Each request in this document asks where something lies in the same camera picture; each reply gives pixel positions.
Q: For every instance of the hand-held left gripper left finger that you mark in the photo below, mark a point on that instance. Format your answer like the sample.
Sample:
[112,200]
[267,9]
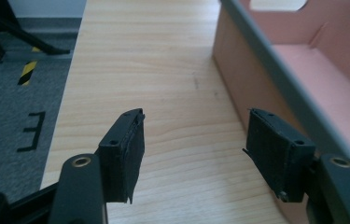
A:
[123,161]

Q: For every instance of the pink storage box grey rim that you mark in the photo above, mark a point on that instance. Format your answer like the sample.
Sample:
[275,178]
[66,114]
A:
[319,62]

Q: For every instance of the yellow black striped floor tape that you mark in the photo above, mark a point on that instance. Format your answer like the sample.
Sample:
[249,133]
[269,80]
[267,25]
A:
[27,72]

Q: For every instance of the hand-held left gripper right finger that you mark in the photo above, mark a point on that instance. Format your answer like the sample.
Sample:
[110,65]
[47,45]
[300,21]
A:
[277,155]

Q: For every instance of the black floor tape mark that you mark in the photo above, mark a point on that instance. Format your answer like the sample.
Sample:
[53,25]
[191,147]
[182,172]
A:
[34,132]

